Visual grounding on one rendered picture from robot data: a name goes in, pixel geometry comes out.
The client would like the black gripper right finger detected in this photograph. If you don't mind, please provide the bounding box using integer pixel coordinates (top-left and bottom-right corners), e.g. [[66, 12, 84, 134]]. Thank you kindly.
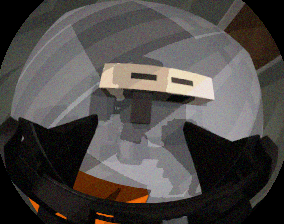
[[183, 121, 260, 194]]

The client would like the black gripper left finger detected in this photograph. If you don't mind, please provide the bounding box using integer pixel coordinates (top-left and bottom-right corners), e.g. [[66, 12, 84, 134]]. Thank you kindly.
[[18, 113, 98, 188]]

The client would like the black two-prong plug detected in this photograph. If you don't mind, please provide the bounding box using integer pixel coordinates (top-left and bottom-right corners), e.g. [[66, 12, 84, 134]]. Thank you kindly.
[[130, 91, 153, 124]]

